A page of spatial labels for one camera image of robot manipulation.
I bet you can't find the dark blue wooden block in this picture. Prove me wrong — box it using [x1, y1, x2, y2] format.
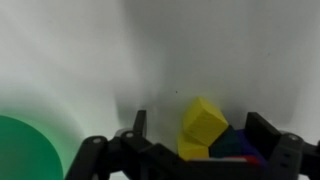
[209, 124, 248, 160]

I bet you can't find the yellow wooden block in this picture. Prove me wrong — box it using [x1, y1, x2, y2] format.
[182, 96, 230, 148]
[176, 132, 211, 162]

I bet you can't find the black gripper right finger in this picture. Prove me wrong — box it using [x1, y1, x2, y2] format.
[244, 111, 320, 180]

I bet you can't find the red wooden block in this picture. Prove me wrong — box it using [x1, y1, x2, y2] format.
[229, 154, 262, 167]

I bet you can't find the green plastic bowl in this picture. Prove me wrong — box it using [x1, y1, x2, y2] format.
[0, 114, 65, 180]

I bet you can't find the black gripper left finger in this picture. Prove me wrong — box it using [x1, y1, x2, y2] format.
[64, 109, 183, 180]

